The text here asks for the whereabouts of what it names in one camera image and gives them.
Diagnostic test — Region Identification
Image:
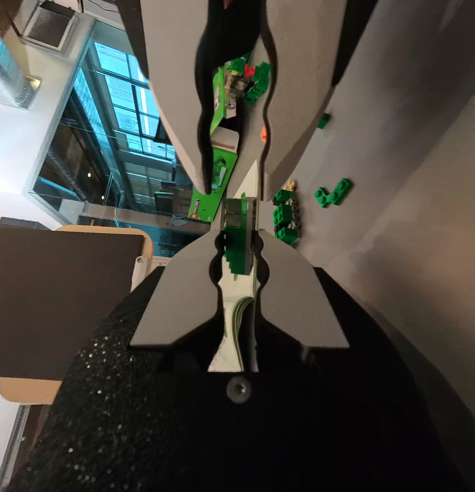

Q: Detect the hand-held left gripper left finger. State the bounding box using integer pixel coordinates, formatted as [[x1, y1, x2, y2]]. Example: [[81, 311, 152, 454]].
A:
[[129, 229, 227, 350]]

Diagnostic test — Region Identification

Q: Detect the large glass window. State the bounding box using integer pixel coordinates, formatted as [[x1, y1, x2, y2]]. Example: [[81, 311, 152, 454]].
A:
[[28, 38, 207, 235]]

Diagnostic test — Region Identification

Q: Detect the green and grey brick plate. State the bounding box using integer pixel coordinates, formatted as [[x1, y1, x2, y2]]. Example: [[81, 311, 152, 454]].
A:
[[220, 197, 259, 276]]

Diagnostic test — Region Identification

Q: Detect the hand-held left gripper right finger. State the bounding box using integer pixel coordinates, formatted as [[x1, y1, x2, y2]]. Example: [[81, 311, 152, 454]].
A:
[[254, 229, 351, 350]]

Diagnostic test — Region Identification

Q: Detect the ceiling vent grille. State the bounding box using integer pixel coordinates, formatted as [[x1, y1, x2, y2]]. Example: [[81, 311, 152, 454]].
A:
[[20, 0, 78, 52]]

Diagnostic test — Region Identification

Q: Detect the dark board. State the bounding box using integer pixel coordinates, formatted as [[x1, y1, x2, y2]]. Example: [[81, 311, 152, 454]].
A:
[[0, 228, 146, 380]]

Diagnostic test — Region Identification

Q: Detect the silver air duct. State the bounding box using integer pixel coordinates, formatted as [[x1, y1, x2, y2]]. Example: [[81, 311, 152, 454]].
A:
[[0, 25, 42, 110]]

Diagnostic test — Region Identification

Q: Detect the building instruction booklet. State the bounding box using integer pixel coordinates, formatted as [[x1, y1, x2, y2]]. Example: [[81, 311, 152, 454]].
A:
[[208, 159, 260, 373]]

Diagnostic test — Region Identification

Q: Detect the green toy brick box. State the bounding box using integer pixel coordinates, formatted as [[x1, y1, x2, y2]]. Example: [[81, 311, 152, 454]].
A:
[[188, 50, 240, 223]]

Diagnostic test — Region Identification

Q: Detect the small brick build red top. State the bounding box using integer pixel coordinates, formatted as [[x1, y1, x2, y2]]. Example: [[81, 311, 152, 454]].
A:
[[227, 57, 272, 104]]

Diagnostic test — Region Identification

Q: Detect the green and grey brick stack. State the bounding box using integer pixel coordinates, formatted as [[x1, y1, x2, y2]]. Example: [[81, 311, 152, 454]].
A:
[[272, 180, 302, 247]]

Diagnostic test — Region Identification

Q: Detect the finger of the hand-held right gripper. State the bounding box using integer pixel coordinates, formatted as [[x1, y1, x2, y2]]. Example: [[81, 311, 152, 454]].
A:
[[260, 0, 362, 202], [139, 0, 219, 194]]

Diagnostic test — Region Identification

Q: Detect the green angled brick piece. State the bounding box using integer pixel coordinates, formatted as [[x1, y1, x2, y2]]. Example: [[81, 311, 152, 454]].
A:
[[314, 178, 354, 209]]

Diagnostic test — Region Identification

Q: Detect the grey desk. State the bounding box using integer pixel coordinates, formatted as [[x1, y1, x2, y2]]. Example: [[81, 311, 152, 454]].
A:
[[222, 0, 475, 443]]

